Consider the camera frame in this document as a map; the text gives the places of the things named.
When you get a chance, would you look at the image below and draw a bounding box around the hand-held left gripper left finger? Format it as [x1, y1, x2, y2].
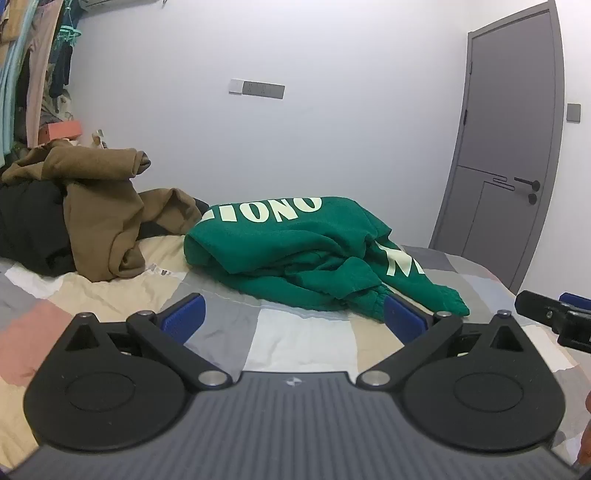
[58, 293, 234, 389]

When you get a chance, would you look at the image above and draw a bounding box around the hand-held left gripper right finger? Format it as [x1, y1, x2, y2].
[355, 294, 533, 389]

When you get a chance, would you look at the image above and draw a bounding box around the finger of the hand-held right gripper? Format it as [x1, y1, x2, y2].
[515, 290, 572, 326]
[560, 292, 591, 315]

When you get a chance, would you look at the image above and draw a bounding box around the green printed hoodie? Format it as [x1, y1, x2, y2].
[184, 196, 471, 322]

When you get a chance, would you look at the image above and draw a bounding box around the teal clothes hanger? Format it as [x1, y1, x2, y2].
[56, 24, 85, 46]

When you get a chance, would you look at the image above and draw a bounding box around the person's right hand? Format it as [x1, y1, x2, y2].
[576, 391, 591, 467]

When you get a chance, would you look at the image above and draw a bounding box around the patchwork bed quilt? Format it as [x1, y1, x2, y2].
[0, 231, 591, 464]

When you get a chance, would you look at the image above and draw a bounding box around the brown hoodie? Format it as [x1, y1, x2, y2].
[0, 138, 204, 282]

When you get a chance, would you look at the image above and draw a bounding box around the black garment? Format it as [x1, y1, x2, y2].
[0, 178, 211, 278]

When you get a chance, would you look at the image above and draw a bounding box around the grey door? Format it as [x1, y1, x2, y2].
[428, 0, 566, 296]

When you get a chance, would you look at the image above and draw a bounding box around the pink box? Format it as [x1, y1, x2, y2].
[39, 121, 84, 142]

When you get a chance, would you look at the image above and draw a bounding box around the grey wall socket panel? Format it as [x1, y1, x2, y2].
[242, 80, 286, 99]

